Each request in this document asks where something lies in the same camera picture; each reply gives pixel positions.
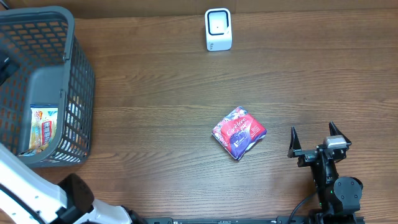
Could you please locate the yellow snack bag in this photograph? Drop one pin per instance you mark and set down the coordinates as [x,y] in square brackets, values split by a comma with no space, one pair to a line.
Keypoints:
[43,127]

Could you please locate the red purple pad pack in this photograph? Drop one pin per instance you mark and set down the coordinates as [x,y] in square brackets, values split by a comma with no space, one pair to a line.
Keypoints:
[238,131]

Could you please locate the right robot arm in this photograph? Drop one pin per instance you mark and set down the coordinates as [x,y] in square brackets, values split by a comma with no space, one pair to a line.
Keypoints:
[339,197]

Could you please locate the white barcode scanner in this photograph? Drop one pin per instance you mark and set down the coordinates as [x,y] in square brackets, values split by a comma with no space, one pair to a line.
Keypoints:
[218,29]

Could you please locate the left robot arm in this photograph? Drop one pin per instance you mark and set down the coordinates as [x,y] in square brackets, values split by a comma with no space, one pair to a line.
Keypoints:
[28,198]

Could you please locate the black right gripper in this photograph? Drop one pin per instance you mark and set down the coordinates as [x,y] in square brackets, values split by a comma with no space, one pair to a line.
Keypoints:
[306,155]

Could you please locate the grey plastic shopping basket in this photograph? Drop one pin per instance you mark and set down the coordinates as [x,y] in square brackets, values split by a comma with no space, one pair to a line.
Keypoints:
[53,70]

